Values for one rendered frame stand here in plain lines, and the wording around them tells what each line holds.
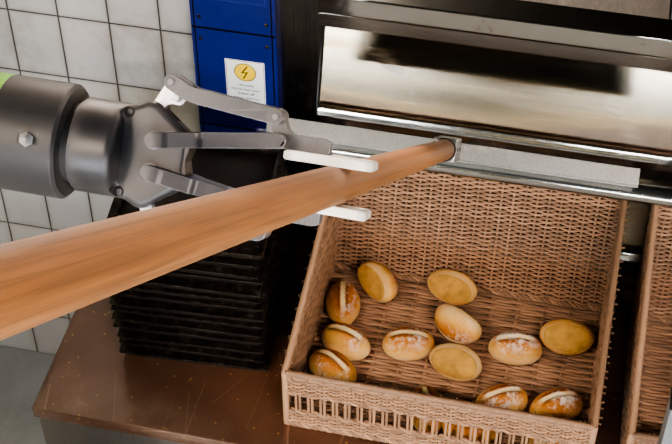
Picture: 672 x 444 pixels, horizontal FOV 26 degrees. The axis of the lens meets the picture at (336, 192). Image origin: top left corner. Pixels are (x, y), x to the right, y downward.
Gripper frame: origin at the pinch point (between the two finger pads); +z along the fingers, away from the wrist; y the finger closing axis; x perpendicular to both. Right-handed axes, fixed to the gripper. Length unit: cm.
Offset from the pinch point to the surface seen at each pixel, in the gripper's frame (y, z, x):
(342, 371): 45, -15, -149
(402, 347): 40, -6, -156
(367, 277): 30, -16, -168
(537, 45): -18, 10, -147
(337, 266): 30, -23, -174
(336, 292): 33, -21, -162
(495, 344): 37, 11, -159
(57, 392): 58, -67, -144
